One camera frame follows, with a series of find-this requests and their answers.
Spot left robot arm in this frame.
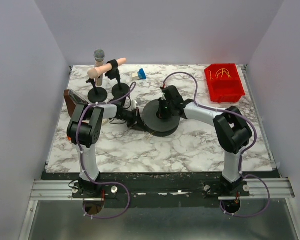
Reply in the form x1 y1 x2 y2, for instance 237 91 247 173
66 103 146 192

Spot pink wooden microphone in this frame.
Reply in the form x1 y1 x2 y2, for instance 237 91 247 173
87 58 127 79

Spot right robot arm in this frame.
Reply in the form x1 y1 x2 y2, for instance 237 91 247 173
157 85 253 188

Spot brown wooden metronome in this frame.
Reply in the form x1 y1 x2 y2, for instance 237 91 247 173
63 89 89 117

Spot red plastic bin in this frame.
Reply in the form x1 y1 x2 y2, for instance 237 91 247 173
204 63 246 103

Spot black cable spool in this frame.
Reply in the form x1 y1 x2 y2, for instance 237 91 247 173
141 99 181 137

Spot grey mesh microphone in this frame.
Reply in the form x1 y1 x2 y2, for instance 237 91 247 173
93 49 106 86

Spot aluminium frame rail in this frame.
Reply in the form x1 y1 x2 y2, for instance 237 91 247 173
30 178 295 201

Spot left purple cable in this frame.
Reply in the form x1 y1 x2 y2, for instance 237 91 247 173
76 81 137 221

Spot blue and white block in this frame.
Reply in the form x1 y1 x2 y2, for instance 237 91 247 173
131 68 147 81

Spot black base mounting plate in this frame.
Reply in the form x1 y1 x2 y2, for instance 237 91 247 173
72 172 250 209

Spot yellow cables in bin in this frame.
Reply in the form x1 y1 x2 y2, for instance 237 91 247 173
208 68 235 81

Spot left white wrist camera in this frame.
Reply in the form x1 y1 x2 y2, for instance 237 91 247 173
131 99 138 110

